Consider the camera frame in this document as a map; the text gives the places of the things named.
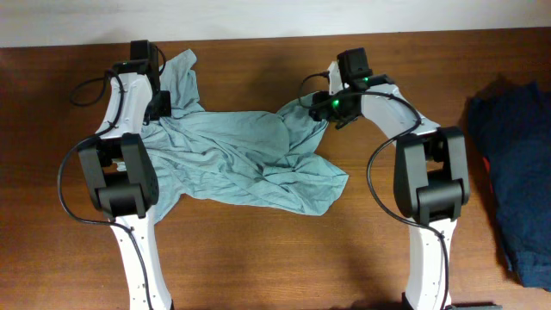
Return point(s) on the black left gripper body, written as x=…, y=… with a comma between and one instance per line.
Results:
x=163, y=105

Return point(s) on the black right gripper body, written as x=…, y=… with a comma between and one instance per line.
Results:
x=329, y=107

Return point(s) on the light teal t-shirt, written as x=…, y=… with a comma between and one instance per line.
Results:
x=251, y=158

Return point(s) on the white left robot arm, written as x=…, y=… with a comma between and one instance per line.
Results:
x=122, y=182

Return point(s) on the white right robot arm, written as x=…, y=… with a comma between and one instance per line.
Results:
x=430, y=178

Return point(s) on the dark blue folded garment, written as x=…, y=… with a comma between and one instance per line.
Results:
x=511, y=131

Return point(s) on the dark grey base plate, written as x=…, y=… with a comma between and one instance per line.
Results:
x=474, y=307

